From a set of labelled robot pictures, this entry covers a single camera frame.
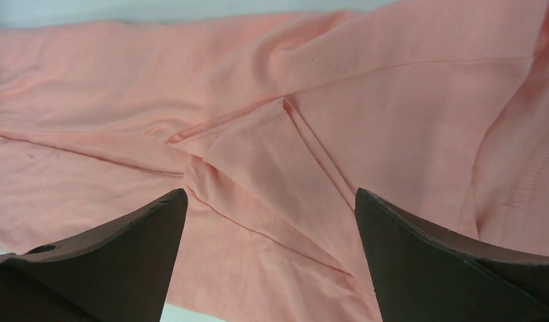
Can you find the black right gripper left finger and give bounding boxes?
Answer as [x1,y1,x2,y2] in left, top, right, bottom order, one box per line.
[0,189,188,321]

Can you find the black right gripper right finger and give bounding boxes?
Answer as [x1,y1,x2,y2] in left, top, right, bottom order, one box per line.
[355,189,549,322]

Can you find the pink t shirt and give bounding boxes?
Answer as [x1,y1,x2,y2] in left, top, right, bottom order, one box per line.
[0,1,549,321]

